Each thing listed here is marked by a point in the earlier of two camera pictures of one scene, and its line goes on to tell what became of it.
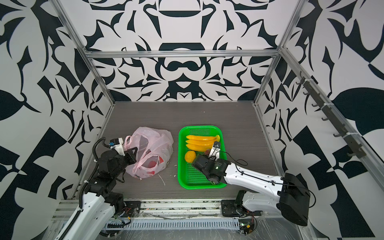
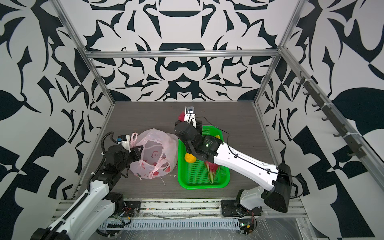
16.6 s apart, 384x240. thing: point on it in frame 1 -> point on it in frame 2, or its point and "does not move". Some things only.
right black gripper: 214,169 -> 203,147
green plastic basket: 190,177 does not move
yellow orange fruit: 190,156 does not move
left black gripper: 130,156 does not move
